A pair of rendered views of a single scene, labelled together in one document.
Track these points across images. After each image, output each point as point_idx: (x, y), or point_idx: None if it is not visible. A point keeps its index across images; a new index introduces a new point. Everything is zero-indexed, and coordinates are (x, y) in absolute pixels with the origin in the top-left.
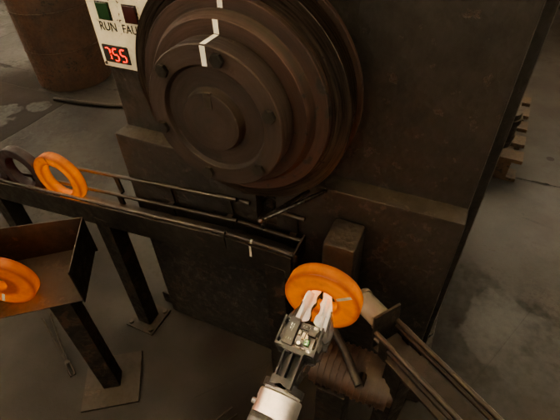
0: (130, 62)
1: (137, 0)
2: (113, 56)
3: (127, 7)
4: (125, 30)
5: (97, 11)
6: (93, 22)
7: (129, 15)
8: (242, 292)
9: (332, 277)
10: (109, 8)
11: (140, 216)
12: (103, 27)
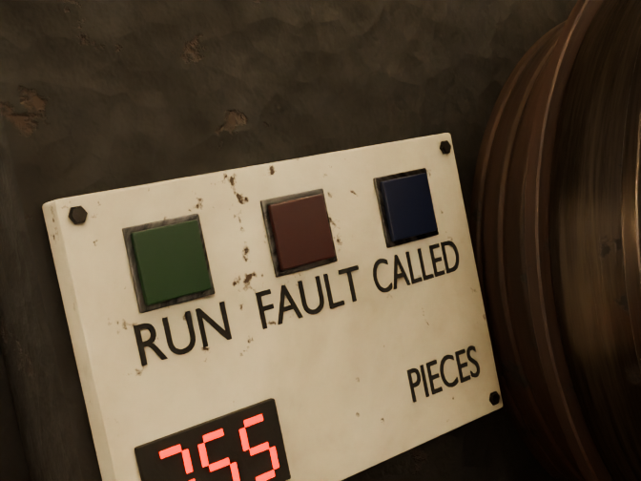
0: (288, 466)
1: (331, 164)
2: (204, 480)
3: (297, 203)
4: (270, 314)
5: (149, 270)
6: (99, 345)
7: (305, 232)
8: None
9: None
10: (203, 240)
11: None
12: (157, 347)
